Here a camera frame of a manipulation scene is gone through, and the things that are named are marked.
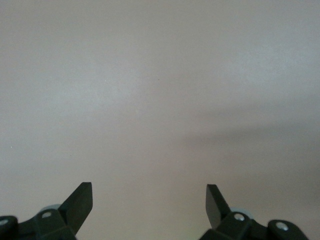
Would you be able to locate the brown table cloth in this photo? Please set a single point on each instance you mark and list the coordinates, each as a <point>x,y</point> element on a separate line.
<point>160,50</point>

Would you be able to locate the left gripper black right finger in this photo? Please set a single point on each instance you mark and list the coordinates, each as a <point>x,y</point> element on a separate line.
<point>217,210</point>

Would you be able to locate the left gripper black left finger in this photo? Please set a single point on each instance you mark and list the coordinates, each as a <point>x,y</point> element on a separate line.
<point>75,207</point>

